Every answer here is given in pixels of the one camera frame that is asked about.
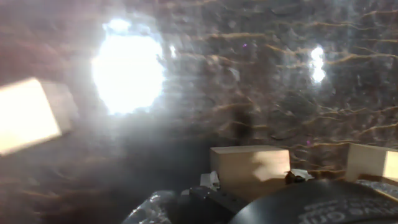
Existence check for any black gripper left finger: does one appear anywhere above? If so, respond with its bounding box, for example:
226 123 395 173
174 170 249 224

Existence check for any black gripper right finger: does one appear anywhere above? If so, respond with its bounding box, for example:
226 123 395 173
285 168 315 184

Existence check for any dark marble pattern mat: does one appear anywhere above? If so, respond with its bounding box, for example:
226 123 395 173
0 0 398 224

